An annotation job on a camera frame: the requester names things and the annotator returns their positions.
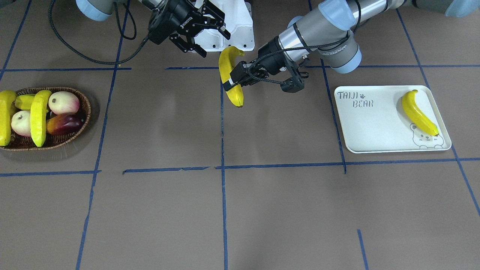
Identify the dark red mango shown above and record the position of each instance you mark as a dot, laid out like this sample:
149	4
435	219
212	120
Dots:
64	124

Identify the cream bear print tray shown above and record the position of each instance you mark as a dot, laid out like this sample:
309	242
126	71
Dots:
373	120

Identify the brown wicker basket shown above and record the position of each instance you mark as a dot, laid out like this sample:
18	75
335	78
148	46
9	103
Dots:
22	144

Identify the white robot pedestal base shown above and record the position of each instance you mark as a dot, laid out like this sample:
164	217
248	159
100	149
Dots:
239	23

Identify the small yellow banana piece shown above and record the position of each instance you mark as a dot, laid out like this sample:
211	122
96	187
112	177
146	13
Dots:
24	101

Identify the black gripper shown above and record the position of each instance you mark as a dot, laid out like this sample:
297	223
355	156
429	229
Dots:
269	53
175	15

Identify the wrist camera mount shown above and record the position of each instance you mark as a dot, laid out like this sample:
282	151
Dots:
297	80

